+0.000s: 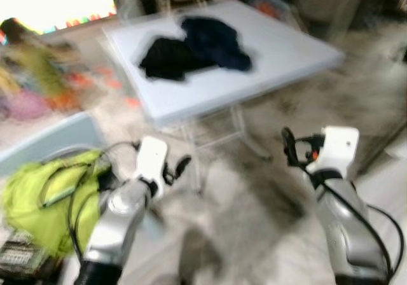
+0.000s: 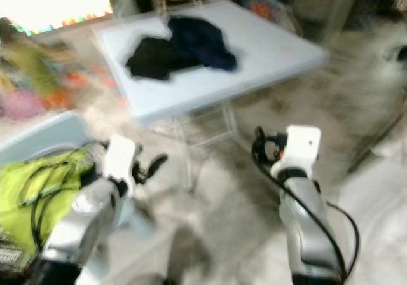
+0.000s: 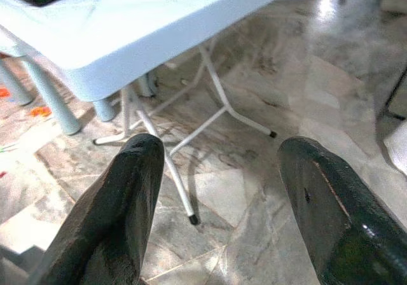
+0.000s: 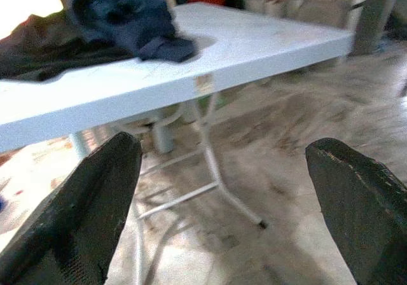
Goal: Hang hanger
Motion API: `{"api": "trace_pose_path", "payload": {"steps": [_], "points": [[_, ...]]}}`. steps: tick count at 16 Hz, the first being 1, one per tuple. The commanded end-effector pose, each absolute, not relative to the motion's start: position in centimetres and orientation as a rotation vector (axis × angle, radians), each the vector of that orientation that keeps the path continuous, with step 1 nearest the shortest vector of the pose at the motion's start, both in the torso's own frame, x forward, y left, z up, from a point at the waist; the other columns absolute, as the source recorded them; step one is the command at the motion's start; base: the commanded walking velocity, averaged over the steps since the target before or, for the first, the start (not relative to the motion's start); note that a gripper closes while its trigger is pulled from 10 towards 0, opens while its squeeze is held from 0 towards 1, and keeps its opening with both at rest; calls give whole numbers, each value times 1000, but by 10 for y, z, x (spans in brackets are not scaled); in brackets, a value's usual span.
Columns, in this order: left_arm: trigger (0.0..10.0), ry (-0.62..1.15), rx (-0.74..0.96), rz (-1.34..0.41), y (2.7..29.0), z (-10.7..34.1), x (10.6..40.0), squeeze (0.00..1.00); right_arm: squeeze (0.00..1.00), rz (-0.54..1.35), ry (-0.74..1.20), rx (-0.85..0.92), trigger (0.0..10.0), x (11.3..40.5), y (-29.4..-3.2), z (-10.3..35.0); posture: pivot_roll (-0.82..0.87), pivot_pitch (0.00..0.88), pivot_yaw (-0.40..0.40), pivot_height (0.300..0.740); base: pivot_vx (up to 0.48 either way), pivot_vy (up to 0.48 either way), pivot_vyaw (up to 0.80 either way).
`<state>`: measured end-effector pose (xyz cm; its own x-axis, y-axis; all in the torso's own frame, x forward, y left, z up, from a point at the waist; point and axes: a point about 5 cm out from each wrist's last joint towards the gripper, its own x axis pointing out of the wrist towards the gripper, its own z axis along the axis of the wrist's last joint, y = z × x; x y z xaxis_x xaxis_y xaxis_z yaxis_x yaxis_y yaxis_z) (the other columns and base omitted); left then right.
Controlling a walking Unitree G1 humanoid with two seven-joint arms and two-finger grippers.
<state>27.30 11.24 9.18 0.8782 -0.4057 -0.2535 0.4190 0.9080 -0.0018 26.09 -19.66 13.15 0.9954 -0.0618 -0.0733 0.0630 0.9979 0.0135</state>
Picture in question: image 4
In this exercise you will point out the navy blue garment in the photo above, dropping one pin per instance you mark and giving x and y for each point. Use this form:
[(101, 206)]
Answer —
[(127, 18)]

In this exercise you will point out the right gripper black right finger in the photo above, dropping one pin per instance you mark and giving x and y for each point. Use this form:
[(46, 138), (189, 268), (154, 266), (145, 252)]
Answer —
[(365, 218)]

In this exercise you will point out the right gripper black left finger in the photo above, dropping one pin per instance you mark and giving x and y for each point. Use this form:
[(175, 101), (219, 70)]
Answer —
[(73, 227)]

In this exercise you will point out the white folding table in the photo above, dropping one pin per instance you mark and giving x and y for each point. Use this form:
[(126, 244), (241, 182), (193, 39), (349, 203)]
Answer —
[(222, 43)]

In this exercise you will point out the dark brown garment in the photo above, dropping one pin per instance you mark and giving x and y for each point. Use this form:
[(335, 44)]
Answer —
[(47, 52)]

